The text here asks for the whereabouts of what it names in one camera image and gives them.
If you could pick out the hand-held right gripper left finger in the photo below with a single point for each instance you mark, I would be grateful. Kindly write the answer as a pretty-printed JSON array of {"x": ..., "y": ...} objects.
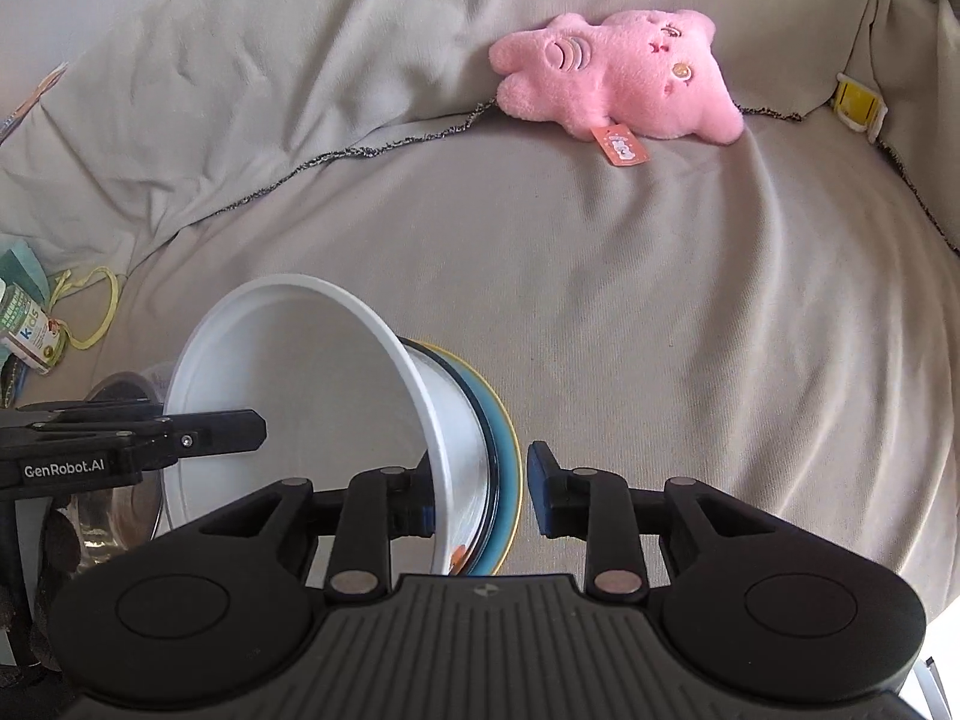
[{"x": 405, "y": 502}]

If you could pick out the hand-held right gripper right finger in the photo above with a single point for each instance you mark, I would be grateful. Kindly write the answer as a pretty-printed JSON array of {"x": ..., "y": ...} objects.
[{"x": 538, "y": 491}]

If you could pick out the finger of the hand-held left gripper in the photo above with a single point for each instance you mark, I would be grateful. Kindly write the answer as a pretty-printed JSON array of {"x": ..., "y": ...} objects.
[
  {"x": 225, "y": 431},
  {"x": 90, "y": 412}
]

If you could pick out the grey bowl gold rim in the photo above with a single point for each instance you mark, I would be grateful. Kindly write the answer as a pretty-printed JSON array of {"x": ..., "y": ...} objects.
[{"x": 519, "y": 476}]

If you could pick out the blue bowl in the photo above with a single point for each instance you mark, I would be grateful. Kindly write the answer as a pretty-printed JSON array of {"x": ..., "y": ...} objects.
[{"x": 506, "y": 480}]

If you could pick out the stainless steel bowl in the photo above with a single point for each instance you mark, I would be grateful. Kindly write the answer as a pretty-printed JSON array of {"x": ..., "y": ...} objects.
[{"x": 120, "y": 517}]

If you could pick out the white plastic bowl orange label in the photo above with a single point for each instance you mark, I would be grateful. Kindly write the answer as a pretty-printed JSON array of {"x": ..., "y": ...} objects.
[{"x": 300, "y": 360}]

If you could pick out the blue green packet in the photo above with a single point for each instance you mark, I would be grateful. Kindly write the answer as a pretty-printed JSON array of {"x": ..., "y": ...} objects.
[{"x": 11, "y": 382}]

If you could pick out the clear bottle white cap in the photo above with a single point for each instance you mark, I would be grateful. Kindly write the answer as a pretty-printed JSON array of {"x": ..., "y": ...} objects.
[{"x": 30, "y": 330}]

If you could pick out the beige sofa cover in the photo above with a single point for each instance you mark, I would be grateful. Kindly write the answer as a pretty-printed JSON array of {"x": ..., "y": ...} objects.
[{"x": 600, "y": 277}]

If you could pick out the colourful picture book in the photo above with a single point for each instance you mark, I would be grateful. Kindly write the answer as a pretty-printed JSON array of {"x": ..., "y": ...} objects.
[{"x": 37, "y": 94}]

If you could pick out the pink plush toy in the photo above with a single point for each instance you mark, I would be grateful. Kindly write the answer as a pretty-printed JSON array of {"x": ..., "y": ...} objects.
[{"x": 622, "y": 75}]

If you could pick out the yellow white tag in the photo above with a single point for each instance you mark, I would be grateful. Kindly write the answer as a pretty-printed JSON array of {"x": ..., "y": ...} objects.
[{"x": 855, "y": 99}]

